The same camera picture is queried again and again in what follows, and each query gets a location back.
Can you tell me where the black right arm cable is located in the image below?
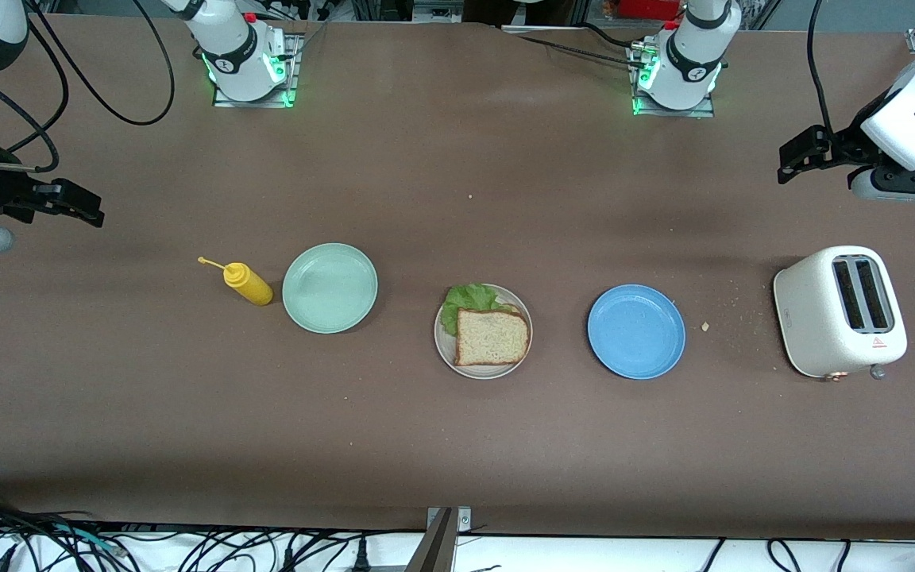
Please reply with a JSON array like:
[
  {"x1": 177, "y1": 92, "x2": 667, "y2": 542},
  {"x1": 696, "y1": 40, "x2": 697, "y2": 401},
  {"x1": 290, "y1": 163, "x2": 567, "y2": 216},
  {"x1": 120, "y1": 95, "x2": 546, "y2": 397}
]
[{"x1": 0, "y1": 0, "x2": 176, "y2": 174}]

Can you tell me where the green lettuce leaf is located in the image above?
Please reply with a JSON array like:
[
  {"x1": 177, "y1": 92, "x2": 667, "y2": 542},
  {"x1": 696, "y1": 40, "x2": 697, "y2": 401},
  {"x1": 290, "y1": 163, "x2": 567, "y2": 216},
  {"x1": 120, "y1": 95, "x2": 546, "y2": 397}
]
[{"x1": 439, "y1": 283, "x2": 508, "y2": 337}]

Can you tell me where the black base cable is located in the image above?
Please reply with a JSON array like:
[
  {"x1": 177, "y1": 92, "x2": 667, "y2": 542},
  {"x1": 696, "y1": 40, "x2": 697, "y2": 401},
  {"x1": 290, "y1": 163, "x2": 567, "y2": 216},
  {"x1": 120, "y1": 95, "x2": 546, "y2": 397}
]
[{"x1": 517, "y1": 22, "x2": 643, "y2": 69}]

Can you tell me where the beige plate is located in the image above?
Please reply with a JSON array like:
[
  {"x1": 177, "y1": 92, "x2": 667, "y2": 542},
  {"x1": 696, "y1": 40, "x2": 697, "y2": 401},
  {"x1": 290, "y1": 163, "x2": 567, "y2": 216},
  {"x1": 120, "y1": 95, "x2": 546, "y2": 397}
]
[{"x1": 434, "y1": 284, "x2": 534, "y2": 381}]

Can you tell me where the mint green plate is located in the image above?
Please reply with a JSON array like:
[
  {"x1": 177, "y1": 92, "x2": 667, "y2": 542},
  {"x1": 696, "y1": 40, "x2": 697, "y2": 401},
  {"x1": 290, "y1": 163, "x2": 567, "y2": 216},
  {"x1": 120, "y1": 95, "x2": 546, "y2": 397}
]
[{"x1": 282, "y1": 242, "x2": 379, "y2": 334}]

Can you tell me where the metal mount beam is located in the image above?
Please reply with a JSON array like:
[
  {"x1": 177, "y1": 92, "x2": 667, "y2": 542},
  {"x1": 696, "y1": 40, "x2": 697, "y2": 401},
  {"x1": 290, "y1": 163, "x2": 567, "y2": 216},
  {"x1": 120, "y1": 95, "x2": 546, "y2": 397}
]
[{"x1": 404, "y1": 506, "x2": 474, "y2": 572}]

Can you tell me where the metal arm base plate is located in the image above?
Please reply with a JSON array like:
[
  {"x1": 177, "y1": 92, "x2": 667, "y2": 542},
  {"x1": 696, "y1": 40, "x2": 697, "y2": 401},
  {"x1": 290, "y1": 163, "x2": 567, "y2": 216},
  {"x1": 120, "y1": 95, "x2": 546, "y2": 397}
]
[
  {"x1": 628, "y1": 44, "x2": 716, "y2": 118},
  {"x1": 211, "y1": 32, "x2": 305, "y2": 109}
]

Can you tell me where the yellow squeeze bottle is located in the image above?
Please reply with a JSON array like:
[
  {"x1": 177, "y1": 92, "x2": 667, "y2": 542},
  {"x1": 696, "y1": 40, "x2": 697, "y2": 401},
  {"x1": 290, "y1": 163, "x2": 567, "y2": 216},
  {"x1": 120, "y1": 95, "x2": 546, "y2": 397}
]
[{"x1": 197, "y1": 256, "x2": 274, "y2": 307}]

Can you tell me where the red box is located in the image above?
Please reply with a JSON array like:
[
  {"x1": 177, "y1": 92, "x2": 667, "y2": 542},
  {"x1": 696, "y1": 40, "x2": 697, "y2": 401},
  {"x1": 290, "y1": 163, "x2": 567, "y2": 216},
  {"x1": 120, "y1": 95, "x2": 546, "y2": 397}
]
[{"x1": 604, "y1": 0, "x2": 685, "y2": 21}]

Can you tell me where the white toaster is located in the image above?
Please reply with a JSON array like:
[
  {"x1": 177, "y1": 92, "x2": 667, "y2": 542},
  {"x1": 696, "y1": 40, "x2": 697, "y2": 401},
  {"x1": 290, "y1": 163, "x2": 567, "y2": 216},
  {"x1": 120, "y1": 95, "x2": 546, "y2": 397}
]
[{"x1": 773, "y1": 245, "x2": 909, "y2": 381}]

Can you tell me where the blue plate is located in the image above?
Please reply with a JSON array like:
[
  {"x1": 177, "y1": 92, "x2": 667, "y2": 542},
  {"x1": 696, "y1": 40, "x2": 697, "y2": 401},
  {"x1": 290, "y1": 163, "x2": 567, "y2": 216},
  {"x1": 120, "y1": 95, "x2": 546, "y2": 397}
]
[{"x1": 587, "y1": 284, "x2": 687, "y2": 381}]

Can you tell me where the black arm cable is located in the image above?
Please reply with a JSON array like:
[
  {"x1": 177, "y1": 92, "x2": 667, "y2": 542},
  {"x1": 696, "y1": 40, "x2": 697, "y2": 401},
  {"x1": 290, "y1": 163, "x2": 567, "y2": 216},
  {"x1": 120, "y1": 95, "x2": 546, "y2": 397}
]
[
  {"x1": 0, "y1": 0, "x2": 176, "y2": 174},
  {"x1": 805, "y1": 0, "x2": 838, "y2": 136}
]

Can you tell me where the dark crust bread slice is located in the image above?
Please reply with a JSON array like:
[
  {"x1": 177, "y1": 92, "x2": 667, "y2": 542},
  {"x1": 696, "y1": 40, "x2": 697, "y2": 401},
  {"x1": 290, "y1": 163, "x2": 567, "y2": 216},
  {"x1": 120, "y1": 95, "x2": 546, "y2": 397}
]
[{"x1": 454, "y1": 307, "x2": 531, "y2": 368}]

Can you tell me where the teal cable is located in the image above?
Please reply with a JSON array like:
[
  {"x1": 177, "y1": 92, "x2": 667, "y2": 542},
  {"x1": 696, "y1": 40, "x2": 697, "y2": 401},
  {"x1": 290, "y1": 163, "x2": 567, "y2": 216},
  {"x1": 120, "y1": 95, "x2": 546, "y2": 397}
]
[{"x1": 48, "y1": 524, "x2": 121, "y2": 555}]

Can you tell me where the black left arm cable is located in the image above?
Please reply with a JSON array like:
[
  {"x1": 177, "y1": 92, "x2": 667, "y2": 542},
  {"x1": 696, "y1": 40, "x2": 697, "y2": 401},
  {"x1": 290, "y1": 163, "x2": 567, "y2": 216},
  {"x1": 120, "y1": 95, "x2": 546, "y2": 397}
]
[{"x1": 805, "y1": 0, "x2": 838, "y2": 136}]

